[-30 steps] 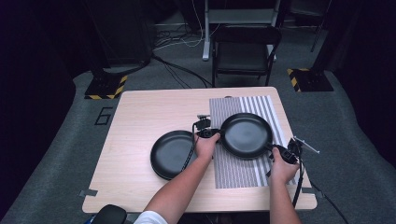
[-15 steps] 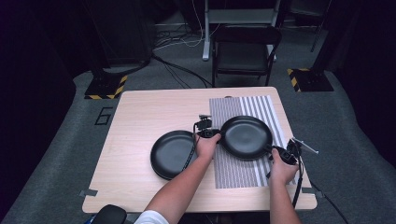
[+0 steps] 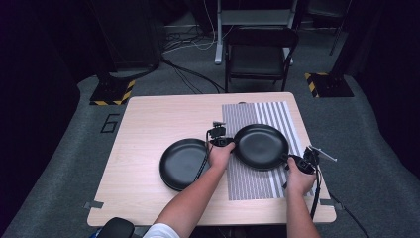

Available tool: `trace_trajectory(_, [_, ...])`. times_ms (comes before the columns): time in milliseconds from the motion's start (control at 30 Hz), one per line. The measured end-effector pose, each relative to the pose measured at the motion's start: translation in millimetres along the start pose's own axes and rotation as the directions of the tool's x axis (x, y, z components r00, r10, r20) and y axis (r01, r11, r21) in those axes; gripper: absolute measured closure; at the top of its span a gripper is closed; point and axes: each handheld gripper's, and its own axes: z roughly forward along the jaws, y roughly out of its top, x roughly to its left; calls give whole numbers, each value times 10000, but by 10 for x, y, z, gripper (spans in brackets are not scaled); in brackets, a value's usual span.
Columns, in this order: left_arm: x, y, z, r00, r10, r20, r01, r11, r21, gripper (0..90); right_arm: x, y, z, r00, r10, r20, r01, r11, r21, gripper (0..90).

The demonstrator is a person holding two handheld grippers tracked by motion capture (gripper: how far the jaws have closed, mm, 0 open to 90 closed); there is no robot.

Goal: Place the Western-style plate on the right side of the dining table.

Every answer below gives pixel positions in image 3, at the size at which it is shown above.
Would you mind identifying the black round plate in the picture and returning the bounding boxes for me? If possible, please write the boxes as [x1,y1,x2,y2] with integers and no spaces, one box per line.
[233,123,290,172]
[159,172,194,192]
[158,138,213,191]

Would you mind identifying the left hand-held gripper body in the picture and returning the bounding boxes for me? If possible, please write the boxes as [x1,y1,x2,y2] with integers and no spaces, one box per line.
[207,121,234,148]

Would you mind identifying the black cabinet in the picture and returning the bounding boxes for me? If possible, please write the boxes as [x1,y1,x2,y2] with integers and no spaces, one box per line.
[88,0,166,72]

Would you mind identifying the thin black floor cable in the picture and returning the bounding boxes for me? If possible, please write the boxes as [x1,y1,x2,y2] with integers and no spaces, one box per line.
[328,191,371,238]

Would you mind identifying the white floor cables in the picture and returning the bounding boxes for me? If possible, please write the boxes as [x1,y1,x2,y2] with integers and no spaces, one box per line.
[162,0,226,55]

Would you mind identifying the black folding chair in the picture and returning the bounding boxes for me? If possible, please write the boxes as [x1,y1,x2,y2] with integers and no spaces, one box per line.
[223,26,300,94]

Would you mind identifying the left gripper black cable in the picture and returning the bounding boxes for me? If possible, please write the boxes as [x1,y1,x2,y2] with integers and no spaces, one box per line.
[193,129,214,181]

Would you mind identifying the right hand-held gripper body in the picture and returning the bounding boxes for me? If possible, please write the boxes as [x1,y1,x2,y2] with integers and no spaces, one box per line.
[296,145,338,176]

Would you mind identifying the thick black floor cable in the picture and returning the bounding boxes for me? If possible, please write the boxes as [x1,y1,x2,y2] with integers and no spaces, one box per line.
[108,56,226,95]

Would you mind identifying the grey tape piece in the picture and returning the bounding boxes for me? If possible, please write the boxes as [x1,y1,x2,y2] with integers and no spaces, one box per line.
[319,198,345,211]
[82,200,105,211]

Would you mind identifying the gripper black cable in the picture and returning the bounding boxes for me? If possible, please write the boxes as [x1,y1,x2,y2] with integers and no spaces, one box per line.
[309,167,323,221]
[193,129,214,181]

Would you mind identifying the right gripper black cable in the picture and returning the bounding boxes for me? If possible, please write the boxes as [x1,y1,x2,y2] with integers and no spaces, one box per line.
[309,167,323,221]

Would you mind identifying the grey striped placemat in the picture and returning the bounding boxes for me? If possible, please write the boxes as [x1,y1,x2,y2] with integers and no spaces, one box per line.
[221,100,315,201]

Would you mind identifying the black rounded armrest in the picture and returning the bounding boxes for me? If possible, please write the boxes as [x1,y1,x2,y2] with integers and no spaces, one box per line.
[96,216,136,238]

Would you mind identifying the person's left hand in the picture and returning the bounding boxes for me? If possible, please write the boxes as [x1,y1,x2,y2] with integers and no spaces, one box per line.
[207,141,237,170]

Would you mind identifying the person's white sleeve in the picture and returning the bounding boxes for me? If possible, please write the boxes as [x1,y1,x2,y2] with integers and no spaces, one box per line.
[142,222,181,238]

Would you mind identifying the person's right hand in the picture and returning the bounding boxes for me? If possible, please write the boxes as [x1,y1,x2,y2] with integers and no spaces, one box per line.
[284,156,318,198]

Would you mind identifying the black hazard-striped stand base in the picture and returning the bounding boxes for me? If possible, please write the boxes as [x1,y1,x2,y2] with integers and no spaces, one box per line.
[303,71,356,99]
[89,77,137,107]

